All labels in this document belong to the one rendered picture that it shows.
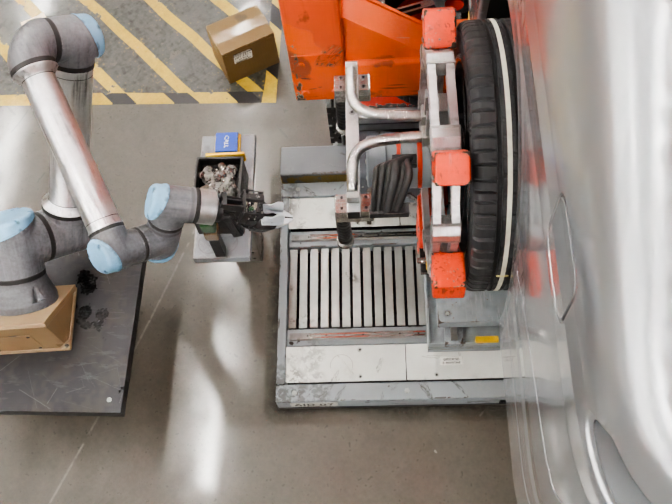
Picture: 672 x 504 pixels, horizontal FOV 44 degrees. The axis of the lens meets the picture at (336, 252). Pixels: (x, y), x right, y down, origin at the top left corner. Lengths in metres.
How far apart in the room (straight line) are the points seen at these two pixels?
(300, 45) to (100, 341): 1.06
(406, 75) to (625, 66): 1.39
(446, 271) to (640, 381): 0.90
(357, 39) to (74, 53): 0.77
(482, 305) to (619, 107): 1.50
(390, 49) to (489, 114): 0.73
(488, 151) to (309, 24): 0.76
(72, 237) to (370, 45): 1.03
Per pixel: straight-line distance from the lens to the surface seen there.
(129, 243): 2.08
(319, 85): 2.52
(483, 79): 1.80
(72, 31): 2.26
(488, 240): 1.82
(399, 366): 2.66
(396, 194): 1.83
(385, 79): 2.51
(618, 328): 1.08
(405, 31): 2.47
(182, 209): 2.06
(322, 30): 2.34
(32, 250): 2.50
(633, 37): 1.19
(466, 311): 2.57
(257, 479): 2.68
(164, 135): 3.25
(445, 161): 1.71
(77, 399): 2.57
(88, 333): 2.62
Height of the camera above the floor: 2.61
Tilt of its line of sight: 64 degrees down
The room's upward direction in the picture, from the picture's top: 9 degrees counter-clockwise
